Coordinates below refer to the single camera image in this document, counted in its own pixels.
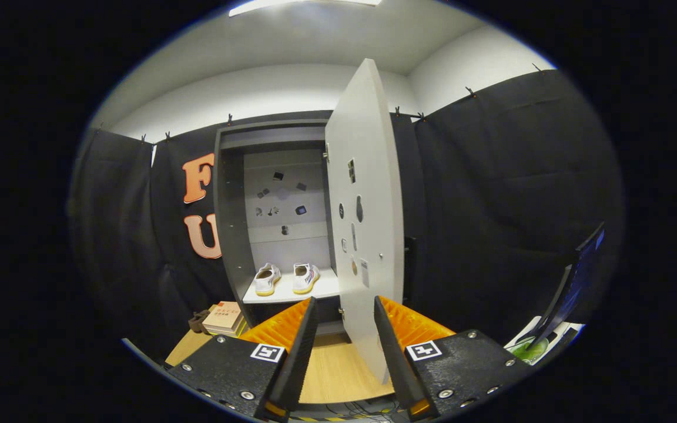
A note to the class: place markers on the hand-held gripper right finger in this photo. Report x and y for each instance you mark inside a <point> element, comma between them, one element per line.
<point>394,358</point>

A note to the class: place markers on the yellow edged book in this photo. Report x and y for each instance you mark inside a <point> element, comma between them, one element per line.
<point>234,333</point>

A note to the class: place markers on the beige orange cover book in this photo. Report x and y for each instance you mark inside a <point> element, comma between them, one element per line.
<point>224,316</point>

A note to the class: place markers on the white shoe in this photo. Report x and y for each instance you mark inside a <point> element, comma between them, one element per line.
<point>267,280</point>
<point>305,277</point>

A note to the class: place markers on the beige shoe cabinet door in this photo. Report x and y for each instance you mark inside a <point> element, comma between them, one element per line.
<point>368,147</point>

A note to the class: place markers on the ceiling light panel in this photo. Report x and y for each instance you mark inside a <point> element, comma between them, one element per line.
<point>303,4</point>

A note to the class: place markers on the green and white object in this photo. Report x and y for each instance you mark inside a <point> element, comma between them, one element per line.
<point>529,351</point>

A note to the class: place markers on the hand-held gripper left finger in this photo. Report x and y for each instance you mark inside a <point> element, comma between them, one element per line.
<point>297,358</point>

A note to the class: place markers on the dark computer monitor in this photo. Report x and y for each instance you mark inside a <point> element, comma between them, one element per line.
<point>573,288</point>

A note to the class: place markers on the dark grey shoe cabinet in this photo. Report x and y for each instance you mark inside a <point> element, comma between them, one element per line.
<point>230,223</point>

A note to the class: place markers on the black backdrop cloth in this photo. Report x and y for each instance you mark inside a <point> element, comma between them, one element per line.
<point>491,205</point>

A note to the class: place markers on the dark brown small object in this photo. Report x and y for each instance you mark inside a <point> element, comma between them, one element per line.
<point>199,322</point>

